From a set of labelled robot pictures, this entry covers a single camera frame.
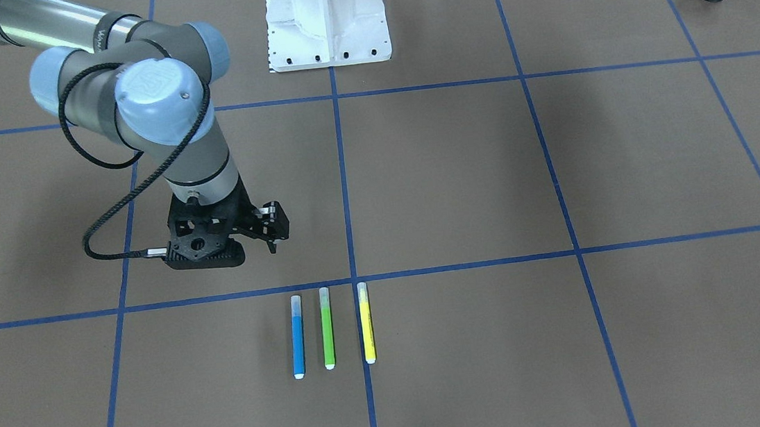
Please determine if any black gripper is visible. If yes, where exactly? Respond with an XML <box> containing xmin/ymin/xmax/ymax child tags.
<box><xmin>211</xmin><ymin>185</ymin><xmax>290</xmax><ymax>255</ymax></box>

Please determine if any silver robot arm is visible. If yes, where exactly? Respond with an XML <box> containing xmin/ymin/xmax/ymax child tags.
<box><xmin>0</xmin><ymin>0</ymin><xmax>289</xmax><ymax>270</ymax></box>

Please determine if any green highlighter pen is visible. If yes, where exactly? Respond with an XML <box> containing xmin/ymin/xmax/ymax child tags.
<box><xmin>318</xmin><ymin>286</ymin><xmax>337</xmax><ymax>371</ymax></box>

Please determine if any blue highlighter pen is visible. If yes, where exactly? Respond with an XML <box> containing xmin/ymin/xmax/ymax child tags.
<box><xmin>289</xmin><ymin>294</ymin><xmax>307</xmax><ymax>380</ymax></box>

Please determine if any yellow highlighter pen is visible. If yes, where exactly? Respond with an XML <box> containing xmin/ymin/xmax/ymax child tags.
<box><xmin>356</xmin><ymin>282</ymin><xmax>377</xmax><ymax>366</ymax></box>

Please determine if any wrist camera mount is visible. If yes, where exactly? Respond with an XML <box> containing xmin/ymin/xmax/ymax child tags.
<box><xmin>162</xmin><ymin>196</ymin><xmax>246</xmax><ymax>270</ymax></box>

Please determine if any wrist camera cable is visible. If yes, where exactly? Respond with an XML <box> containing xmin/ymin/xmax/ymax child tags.
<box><xmin>53</xmin><ymin>53</ymin><xmax>227</xmax><ymax>266</ymax></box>

